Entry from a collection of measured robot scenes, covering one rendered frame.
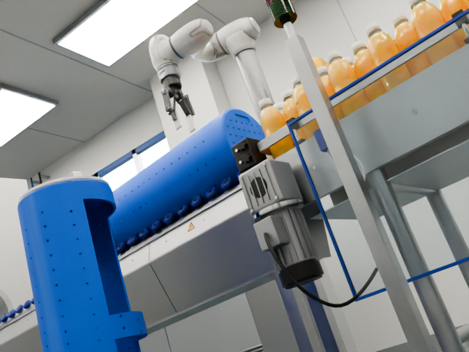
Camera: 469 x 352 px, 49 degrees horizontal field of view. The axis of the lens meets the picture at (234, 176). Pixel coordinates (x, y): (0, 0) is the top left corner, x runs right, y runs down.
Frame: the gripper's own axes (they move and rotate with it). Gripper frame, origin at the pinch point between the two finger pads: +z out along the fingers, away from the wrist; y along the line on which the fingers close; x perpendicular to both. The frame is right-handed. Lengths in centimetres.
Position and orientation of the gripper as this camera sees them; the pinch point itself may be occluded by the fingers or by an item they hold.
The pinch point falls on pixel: (183, 123)
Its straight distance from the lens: 207.4
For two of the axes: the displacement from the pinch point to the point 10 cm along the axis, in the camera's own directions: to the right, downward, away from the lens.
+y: -6.3, -0.7, -7.7
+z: 3.0, 9.0, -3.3
